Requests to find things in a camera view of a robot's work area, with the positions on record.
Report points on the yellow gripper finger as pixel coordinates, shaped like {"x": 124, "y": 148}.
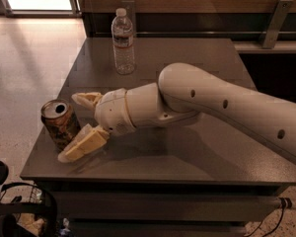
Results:
{"x": 86, "y": 141}
{"x": 87, "y": 100}

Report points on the white rounded gripper body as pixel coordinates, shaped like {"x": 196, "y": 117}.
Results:
{"x": 112, "y": 113}

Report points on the orange patterned soda can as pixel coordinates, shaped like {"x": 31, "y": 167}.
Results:
{"x": 60, "y": 120}

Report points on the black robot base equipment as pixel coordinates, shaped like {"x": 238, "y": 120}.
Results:
{"x": 45, "y": 209}

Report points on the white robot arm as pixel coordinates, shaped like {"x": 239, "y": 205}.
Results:
{"x": 182, "y": 92}

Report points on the clear plastic water bottle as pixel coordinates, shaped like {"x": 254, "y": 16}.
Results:
{"x": 122, "y": 42}

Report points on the grey table drawer unit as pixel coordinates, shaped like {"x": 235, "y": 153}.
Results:
{"x": 201, "y": 177}

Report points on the metal wall bracket left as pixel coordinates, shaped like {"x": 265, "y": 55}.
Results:
{"x": 129, "y": 6}

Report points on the metal wall bracket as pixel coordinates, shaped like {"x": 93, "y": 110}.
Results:
{"x": 129, "y": 6}
{"x": 281, "y": 10}

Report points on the metal wall bracket right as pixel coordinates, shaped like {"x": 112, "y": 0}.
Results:
{"x": 281, "y": 10}

